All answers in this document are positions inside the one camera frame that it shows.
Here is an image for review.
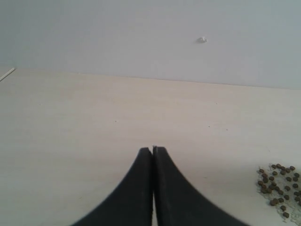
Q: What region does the pile of brown pellets and rice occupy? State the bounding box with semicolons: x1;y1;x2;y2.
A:
255;163;301;226

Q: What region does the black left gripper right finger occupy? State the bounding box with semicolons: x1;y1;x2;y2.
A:
152;146;246;226

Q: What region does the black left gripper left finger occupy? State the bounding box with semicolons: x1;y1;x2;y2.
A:
74;147;153;226

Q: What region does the small white wall hook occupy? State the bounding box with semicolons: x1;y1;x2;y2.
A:
196;37;208;44

